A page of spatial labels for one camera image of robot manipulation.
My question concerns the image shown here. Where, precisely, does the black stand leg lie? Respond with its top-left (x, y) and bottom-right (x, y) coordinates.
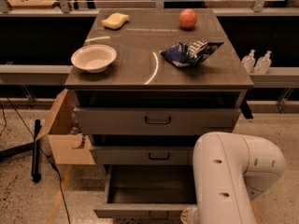
top-left (0, 119), bottom-right (43, 183)

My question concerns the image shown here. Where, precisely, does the grey drawer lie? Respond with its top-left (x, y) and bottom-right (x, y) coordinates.
top-left (90, 147), bottom-right (192, 165)
top-left (94, 165), bottom-right (196, 220)
top-left (74, 107), bottom-right (240, 135)

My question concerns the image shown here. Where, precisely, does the cardboard box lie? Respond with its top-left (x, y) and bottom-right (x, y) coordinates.
top-left (36, 89), bottom-right (95, 165)

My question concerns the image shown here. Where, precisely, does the grey drawer cabinet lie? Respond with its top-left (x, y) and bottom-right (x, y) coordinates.
top-left (64, 8), bottom-right (254, 173)

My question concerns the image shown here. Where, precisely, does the white bowl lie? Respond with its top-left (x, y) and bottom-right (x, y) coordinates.
top-left (71, 44), bottom-right (117, 73)

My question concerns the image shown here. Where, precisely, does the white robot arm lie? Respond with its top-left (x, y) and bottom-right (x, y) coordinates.
top-left (180, 132), bottom-right (285, 224)

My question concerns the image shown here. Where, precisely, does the grey top drawer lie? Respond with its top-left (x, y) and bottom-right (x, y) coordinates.
top-left (74, 107), bottom-right (240, 135)

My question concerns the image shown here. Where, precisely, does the grey bottom drawer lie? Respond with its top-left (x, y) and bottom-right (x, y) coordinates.
top-left (94, 165), bottom-right (196, 220)

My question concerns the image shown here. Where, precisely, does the orange ball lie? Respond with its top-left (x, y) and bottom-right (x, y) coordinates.
top-left (178, 8), bottom-right (197, 29)

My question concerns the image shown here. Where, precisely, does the grey middle drawer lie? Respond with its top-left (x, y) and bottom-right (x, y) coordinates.
top-left (90, 147), bottom-right (192, 165)

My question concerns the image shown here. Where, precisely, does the black floor cable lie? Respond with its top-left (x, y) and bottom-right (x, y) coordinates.
top-left (0, 96), bottom-right (72, 224)

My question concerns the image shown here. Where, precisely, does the yellow sponge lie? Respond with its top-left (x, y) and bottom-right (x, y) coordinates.
top-left (102, 13), bottom-right (129, 30)

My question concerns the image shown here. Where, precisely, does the left clear bottle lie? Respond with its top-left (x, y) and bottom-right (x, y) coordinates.
top-left (241, 49), bottom-right (255, 73)

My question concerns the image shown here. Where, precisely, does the blue chip bag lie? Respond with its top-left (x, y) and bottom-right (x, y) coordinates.
top-left (160, 40), bottom-right (223, 68)

